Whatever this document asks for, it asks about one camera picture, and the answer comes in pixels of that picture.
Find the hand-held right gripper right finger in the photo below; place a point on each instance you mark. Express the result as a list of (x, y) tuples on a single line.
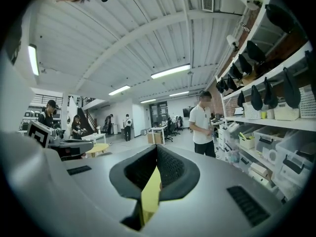
[(177, 174)]

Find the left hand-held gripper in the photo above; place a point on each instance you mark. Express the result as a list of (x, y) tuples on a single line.
[(39, 133)]

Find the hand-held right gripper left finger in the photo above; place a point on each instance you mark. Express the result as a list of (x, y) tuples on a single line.
[(118, 179)]

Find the yellow-green cloth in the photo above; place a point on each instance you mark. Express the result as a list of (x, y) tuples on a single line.
[(150, 196)]

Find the round wooden table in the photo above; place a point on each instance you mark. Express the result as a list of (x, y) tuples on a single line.
[(98, 147)]

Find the brown cardboard box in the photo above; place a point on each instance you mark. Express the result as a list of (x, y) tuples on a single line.
[(155, 138)]

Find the black office chair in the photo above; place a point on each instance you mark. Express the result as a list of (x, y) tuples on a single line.
[(169, 130)]

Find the white low table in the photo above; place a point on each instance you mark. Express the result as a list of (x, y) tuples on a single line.
[(95, 136)]

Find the white desk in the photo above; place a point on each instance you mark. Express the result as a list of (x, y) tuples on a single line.
[(160, 128)]

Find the ceiling strip light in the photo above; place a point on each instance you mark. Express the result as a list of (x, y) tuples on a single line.
[(148, 101), (119, 90), (170, 71), (179, 93), (33, 59)]

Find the cream storage bin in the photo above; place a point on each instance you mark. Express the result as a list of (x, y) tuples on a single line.
[(247, 143)]

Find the white perforated basket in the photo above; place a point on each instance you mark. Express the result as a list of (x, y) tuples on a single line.
[(286, 112), (251, 111), (308, 105)]

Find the yellow cup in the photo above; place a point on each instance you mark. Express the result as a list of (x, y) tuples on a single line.
[(264, 115)]

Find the white cup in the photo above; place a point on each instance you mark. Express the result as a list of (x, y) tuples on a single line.
[(270, 113)]

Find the white shelving unit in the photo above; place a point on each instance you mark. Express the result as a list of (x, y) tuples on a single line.
[(284, 123)]

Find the black wall screen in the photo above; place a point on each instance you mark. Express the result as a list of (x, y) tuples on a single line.
[(188, 112)]

